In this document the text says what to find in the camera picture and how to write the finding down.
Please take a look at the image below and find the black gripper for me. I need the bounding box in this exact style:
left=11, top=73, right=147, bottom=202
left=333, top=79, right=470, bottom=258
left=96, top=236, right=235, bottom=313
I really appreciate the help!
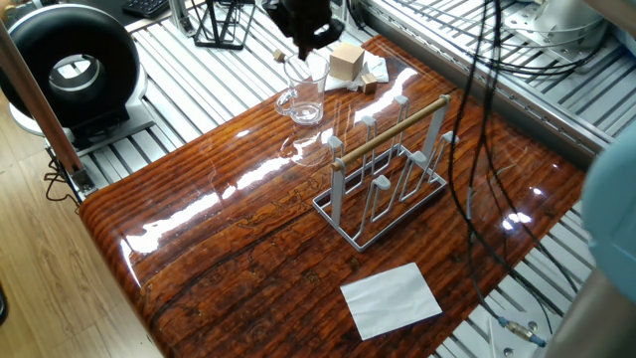
left=261, top=0, right=347, bottom=61

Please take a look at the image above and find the clear glass cup with handle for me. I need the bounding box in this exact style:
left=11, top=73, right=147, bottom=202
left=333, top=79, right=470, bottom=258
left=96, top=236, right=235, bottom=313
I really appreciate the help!
left=274, top=52, right=332, bottom=126

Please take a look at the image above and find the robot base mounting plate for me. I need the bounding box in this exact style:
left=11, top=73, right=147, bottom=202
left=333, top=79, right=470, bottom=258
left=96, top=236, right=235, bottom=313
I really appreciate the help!
left=486, top=307, right=548, bottom=358

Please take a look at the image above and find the white mug drying rack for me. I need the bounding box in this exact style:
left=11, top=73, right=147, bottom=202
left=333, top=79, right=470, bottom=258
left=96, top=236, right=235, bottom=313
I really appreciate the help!
left=311, top=92, right=461, bottom=254

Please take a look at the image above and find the large wooden cube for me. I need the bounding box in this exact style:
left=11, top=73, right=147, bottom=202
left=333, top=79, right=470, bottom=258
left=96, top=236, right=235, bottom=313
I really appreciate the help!
left=328, top=41, right=366, bottom=83

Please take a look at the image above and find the small wooden cube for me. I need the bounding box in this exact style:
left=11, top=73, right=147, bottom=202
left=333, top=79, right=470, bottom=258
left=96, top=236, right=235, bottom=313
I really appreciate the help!
left=360, top=72, right=380, bottom=95

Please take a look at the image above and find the crumpled white napkin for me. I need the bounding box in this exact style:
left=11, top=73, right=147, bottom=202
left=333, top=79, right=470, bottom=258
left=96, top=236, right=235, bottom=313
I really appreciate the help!
left=307, top=49, right=391, bottom=93

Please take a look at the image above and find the black keyboard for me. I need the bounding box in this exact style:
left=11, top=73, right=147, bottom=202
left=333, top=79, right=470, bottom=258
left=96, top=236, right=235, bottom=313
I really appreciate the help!
left=120, top=0, right=172, bottom=21

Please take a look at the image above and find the white paper sheet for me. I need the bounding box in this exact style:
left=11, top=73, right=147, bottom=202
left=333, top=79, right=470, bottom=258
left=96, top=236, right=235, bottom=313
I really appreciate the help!
left=339, top=262, right=444, bottom=342

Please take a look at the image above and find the black wire stand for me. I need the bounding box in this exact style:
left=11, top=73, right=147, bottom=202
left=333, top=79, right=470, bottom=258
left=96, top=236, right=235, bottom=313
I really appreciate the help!
left=190, top=0, right=257, bottom=52

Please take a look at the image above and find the aluminium frame post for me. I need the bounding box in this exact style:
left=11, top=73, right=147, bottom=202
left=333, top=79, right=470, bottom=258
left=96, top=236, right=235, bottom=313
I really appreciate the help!
left=167, top=0, right=199, bottom=39

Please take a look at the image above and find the aluminium table frame rail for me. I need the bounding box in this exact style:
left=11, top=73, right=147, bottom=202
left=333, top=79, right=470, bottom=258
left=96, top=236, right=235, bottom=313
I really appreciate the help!
left=366, top=2, right=613, bottom=168

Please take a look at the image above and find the black cable with grey sleeve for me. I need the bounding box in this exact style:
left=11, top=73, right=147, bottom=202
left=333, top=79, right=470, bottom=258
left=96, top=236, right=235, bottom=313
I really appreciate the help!
left=446, top=0, right=580, bottom=319

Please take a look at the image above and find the brown frame post with bracket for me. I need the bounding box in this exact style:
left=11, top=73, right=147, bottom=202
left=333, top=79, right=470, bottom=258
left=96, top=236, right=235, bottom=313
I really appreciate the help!
left=0, top=22, right=97, bottom=197

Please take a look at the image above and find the black ring-shaped device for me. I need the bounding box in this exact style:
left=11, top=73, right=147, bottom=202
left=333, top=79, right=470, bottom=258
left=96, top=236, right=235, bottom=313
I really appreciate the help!
left=0, top=3, right=156, bottom=151

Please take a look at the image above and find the thin black floor cable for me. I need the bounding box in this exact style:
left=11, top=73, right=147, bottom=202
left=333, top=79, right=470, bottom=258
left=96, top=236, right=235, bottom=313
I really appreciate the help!
left=43, top=148, right=83, bottom=213

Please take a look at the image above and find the black cable with metal connector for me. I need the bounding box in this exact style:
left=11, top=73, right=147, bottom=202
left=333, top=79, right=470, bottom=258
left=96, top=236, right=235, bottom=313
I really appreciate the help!
left=446, top=0, right=548, bottom=348

